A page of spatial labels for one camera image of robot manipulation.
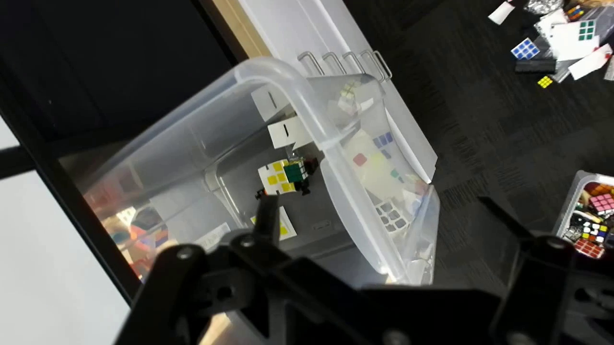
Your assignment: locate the yellow green puzzle cube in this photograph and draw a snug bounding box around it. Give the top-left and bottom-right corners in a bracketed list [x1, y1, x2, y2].
[257, 159, 311, 197]

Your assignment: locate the small white carton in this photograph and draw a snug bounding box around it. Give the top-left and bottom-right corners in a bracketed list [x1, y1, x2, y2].
[250, 86, 286, 122]
[267, 115, 315, 151]

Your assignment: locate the black cabinet door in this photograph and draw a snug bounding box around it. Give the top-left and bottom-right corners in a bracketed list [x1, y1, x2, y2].
[0, 0, 242, 140]

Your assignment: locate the clear plastic storage box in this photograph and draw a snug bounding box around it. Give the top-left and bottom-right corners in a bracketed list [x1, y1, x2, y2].
[60, 55, 443, 289]

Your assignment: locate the blue checkered puzzle cube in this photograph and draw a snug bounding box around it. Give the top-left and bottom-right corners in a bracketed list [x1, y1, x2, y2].
[509, 36, 543, 63]

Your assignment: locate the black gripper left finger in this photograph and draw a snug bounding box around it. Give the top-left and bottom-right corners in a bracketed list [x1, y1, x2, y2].
[113, 189, 303, 345]

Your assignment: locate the white cabinet with wooden top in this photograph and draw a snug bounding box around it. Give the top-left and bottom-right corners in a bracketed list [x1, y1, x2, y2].
[202, 0, 443, 187]

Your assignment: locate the pink puzzle cube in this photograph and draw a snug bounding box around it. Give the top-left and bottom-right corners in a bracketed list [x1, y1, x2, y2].
[589, 191, 614, 218]

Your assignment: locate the white grid puzzle cube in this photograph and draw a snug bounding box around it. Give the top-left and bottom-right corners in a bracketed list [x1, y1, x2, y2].
[372, 199, 411, 233]

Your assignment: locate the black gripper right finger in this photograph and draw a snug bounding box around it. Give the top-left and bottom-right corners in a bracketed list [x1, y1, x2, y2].
[478, 193, 614, 345]

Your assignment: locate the white sheet with coloured squares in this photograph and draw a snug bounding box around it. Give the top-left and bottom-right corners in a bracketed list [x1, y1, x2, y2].
[342, 126, 428, 235]

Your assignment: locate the yellow white card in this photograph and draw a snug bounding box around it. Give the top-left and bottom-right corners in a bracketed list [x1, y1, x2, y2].
[248, 205, 299, 243]

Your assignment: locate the plain white card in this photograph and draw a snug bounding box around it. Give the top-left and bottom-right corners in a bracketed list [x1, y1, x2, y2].
[566, 42, 614, 82]

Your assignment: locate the small white card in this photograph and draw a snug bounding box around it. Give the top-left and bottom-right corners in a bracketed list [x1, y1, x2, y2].
[487, 0, 516, 26]

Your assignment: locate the black cube shelf unit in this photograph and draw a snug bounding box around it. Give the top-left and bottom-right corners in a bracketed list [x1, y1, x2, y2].
[0, 0, 257, 308]

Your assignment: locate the white box with teal squares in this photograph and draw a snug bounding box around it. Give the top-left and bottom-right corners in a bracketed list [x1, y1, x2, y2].
[549, 17, 603, 63]

